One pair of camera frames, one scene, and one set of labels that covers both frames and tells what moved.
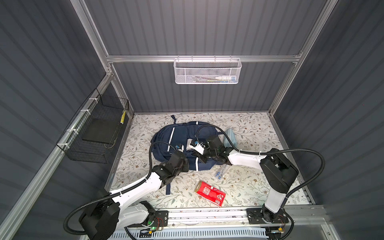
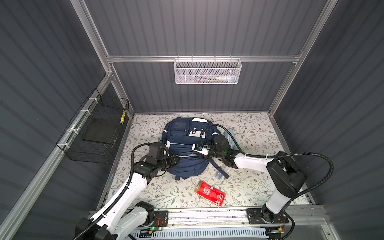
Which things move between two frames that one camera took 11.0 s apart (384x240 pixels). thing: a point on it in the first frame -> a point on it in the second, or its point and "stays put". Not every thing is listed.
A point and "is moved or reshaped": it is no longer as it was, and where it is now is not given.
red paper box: [209, 193] stays put
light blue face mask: [232, 136] stays put
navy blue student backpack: [166, 140] is moved or reshaped
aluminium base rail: [313, 215] stays put
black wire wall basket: [92, 135] stays put
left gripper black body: [184, 167] -> [167, 162]
